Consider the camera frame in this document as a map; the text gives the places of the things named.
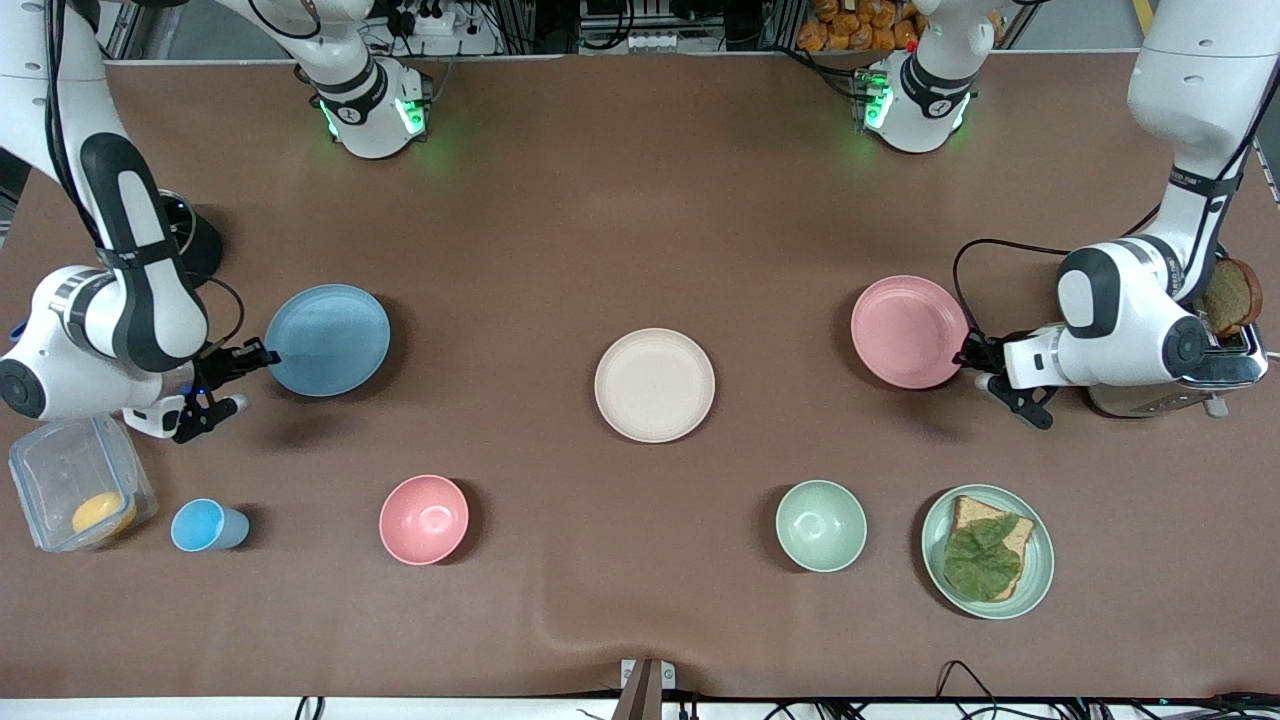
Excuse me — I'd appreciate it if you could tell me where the pink plate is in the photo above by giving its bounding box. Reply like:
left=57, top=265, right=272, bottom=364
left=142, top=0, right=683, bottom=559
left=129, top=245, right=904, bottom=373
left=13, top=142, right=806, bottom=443
left=851, top=275, right=971, bottom=391

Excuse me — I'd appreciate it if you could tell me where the blue plate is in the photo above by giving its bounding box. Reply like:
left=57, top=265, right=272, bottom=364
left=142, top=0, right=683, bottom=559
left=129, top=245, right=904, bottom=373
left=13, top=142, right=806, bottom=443
left=264, top=284, right=392, bottom=399

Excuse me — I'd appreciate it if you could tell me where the clear plastic container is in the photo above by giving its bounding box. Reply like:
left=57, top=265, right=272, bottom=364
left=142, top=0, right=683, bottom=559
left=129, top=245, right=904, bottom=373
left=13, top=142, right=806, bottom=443
left=8, top=413, right=159, bottom=554

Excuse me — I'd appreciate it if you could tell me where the orange fruit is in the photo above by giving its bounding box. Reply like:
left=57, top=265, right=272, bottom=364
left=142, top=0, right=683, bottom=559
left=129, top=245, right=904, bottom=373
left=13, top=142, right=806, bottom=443
left=71, top=492, right=138, bottom=538

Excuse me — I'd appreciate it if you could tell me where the black pot with steel rim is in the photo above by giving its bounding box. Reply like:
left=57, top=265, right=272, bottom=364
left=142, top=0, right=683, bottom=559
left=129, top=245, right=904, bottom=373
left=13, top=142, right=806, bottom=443
left=158, top=188, right=225, bottom=286

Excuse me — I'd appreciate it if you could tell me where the blue cup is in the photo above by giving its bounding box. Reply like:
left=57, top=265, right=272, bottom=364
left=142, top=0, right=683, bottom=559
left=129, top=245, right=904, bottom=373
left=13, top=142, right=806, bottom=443
left=170, top=498, right=251, bottom=553

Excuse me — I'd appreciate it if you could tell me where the brown bread slice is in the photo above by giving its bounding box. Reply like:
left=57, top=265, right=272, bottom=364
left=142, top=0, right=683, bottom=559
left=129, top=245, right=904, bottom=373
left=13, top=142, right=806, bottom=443
left=948, top=495, right=1036, bottom=603

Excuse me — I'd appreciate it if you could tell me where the beige and chrome toaster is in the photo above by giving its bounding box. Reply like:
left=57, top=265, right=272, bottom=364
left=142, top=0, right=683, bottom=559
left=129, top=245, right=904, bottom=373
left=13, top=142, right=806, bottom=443
left=1085, top=320, right=1269, bottom=419

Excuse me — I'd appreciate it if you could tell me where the green lettuce leaf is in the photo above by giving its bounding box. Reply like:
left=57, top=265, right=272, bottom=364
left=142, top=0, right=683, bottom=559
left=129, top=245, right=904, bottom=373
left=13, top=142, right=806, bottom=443
left=942, top=513, right=1023, bottom=603

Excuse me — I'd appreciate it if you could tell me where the dark toast slice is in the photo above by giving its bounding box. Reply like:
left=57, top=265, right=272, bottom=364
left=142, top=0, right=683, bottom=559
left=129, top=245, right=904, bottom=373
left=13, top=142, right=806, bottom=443
left=1200, top=257, right=1264, bottom=338

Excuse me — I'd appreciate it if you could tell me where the green plate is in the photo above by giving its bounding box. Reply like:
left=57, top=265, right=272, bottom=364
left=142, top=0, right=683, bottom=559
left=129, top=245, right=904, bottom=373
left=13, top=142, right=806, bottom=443
left=921, top=484, right=1056, bottom=621

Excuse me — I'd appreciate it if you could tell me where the green bowl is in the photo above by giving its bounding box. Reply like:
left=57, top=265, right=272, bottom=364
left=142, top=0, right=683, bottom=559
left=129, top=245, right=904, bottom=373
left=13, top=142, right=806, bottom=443
left=775, top=480, right=869, bottom=574

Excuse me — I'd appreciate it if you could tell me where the pink bowl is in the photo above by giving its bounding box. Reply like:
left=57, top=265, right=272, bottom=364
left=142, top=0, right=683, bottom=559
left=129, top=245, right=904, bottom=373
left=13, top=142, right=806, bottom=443
left=378, top=474, right=470, bottom=567

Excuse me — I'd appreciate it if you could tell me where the beige plate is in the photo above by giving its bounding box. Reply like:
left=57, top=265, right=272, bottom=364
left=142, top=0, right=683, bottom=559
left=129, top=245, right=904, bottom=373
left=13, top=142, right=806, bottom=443
left=594, top=328, right=717, bottom=444

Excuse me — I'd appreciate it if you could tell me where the bag of orange snacks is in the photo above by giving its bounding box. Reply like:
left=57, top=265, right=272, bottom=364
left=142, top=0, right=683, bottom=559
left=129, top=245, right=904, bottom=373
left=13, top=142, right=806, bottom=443
left=798, top=0, right=926, bottom=53

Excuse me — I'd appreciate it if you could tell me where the brown table cloth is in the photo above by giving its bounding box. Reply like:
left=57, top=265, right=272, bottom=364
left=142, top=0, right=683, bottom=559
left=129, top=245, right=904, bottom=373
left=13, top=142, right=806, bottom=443
left=0, top=50, right=1280, bottom=701

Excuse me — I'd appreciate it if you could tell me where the white power strip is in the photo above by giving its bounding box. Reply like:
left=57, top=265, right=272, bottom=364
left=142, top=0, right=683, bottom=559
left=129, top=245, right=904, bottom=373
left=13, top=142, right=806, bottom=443
left=398, top=0, right=463, bottom=39

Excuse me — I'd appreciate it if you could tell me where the metal table clamp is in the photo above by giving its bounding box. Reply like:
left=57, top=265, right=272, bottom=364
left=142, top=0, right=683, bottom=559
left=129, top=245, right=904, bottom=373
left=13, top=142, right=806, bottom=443
left=620, top=658, right=677, bottom=720

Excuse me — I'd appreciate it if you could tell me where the black cable loop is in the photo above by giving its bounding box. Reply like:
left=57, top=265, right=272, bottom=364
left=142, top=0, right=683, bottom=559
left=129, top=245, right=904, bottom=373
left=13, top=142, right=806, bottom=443
left=935, top=660, right=1001, bottom=706

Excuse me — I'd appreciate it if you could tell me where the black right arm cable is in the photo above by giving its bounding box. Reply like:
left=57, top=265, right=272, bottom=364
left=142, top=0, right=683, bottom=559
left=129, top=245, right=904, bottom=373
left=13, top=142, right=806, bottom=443
left=42, top=0, right=247, bottom=351

